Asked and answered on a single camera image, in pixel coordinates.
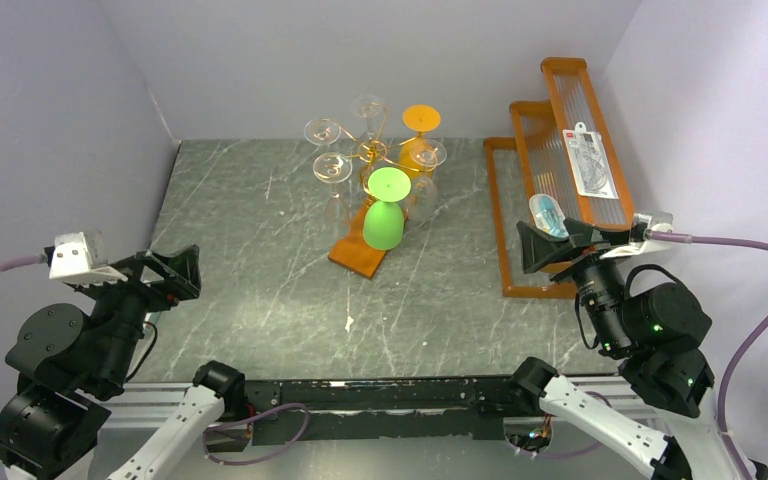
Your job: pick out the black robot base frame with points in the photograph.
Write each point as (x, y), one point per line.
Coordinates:
(274, 412)

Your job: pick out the orange wooden tiered shelf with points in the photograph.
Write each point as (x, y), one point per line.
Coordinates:
(563, 149)

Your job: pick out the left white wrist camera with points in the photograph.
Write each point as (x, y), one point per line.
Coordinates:
(79, 258)

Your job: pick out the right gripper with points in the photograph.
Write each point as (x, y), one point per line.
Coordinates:
(579, 246)

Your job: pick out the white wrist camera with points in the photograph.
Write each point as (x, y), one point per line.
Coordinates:
(643, 225)
(79, 258)

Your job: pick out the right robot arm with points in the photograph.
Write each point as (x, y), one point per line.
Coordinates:
(655, 336)

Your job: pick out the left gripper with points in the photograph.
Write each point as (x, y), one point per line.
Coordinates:
(182, 277)

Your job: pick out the green plastic goblet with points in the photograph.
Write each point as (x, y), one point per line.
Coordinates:
(384, 221)

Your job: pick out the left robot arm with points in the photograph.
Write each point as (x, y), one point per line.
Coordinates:
(70, 362)

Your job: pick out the white packaged item on shelf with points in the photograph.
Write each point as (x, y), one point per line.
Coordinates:
(589, 163)

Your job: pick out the blue packaged item on shelf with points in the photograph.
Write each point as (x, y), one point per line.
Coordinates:
(548, 215)

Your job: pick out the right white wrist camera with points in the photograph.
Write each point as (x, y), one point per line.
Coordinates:
(643, 225)

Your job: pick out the gold wire wine glass rack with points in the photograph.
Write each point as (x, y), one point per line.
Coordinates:
(373, 153)

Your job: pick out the orange plastic goblet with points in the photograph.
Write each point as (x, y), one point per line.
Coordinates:
(421, 119)

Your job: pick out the aluminium frame rail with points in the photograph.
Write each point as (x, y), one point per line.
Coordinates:
(147, 405)

